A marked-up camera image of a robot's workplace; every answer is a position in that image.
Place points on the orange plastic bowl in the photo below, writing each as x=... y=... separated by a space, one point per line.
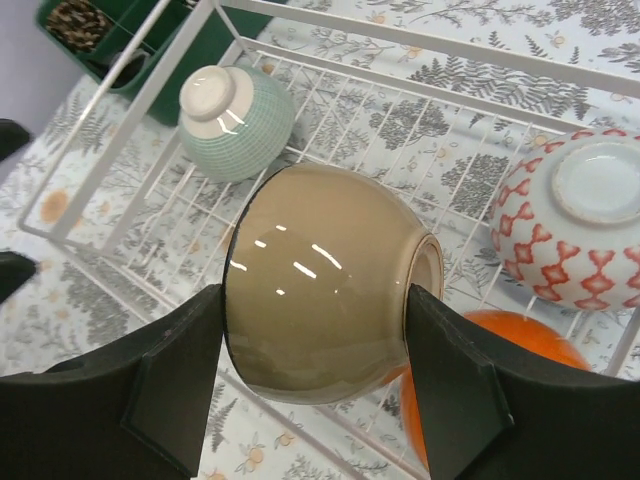
x=517 y=328

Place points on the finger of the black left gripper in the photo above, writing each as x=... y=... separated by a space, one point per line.
x=13 y=137
x=15 y=271

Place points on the dark patterned scrunchie front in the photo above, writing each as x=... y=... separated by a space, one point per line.
x=78 y=25

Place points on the olive tan bowl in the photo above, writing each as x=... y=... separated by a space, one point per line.
x=316 y=282

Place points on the floral patterned table mat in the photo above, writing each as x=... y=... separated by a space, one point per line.
x=58 y=315

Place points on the white red diamond pattern bowl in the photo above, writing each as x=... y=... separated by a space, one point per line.
x=565 y=220

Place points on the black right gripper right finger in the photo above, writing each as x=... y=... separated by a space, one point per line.
x=490 y=409

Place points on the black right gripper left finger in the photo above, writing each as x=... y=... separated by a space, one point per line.
x=136 y=408

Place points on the pale green check bowl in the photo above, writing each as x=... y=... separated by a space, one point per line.
x=234 y=121

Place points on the white wire dish rack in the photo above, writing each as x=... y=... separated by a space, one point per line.
x=435 y=100

